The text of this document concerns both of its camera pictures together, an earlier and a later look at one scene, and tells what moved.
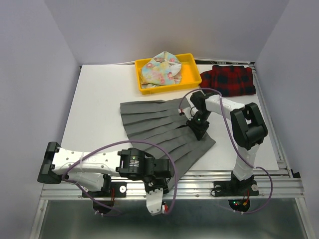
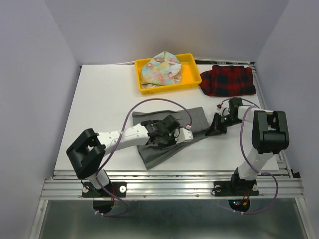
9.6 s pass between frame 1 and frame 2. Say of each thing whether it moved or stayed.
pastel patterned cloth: stayed
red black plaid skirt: stayed
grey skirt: moved
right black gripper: moved
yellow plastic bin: stayed
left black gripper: moved
